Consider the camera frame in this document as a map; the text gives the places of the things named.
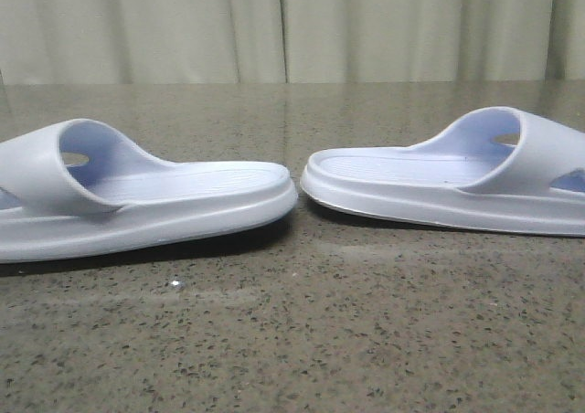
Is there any light blue slipper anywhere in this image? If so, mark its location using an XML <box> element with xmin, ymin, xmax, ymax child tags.
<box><xmin>301</xmin><ymin>107</ymin><xmax>584</xmax><ymax>236</ymax></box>
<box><xmin>1</xmin><ymin>119</ymin><xmax>297</xmax><ymax>263</ymax></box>

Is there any beige background curtain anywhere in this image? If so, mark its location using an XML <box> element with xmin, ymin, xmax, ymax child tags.
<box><xmin>1</xmin><ymin>0</ymin><xmax>584</xmax><ymax>84</ymax></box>

